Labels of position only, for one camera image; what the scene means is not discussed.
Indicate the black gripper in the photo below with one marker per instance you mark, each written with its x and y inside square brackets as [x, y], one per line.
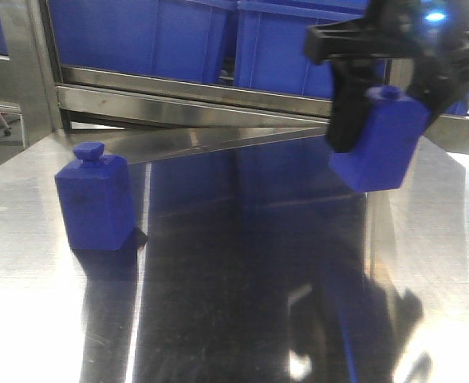
[433, 34]

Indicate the blue bottle part without cap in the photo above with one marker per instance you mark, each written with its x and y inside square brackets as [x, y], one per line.
[380, 158]

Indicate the blue bottle part with cap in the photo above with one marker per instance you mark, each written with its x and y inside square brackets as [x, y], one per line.
[96, 201]

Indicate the stainless steel shelf rack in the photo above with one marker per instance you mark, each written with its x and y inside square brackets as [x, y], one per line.
[49, 97]

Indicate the blue plastic bin right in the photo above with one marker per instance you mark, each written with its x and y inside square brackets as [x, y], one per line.
[461, 106]

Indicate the blue plastic bin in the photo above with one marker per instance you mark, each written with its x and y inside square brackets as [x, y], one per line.
[270, 40]
[182, 40]
[461, 106]

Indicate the blue plastic bin middle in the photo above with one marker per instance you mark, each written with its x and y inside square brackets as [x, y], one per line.
[270, 40]

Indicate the blue plastic bin left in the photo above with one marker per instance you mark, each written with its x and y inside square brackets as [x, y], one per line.
[182, 40]

